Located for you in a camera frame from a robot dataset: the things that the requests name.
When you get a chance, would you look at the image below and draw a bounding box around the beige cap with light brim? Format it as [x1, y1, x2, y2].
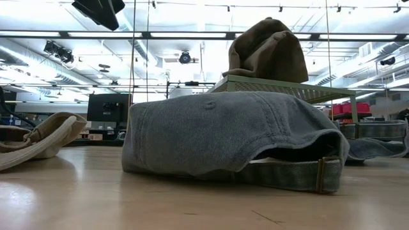
[0, 111, 88, 172]

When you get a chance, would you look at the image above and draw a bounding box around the brown tan cap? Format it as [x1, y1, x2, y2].
[222, 17, 309, 84]

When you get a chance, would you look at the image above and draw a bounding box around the grey denim cap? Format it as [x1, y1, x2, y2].
[332, 119, 409, 165]
[121, 91, 351, 195]

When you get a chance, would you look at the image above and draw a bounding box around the green perforated metal shelf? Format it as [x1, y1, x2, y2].
[207, 74, 359, 124]

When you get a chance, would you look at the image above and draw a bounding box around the black ceiling spotlight cluster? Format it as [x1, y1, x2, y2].
[43, 40, 75, 64]

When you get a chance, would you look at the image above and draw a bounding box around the black monitor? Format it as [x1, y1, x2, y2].
[86, 93, 132, 123]

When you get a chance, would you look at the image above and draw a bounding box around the red bin storage rack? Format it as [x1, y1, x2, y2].
[328, 102, 373, 124]

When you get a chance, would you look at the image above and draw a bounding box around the black aluminium rig frame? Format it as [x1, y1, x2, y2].
[0, 30, 409, 151]

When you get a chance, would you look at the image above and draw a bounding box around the black hanging cable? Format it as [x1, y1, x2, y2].
[145, 0, 150, 103]

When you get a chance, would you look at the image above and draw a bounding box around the round black ceiling camera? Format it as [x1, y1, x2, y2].
[178, 50, 192, 65]

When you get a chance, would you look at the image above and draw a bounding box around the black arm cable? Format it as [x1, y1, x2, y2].
[0, 88, 38, 128]

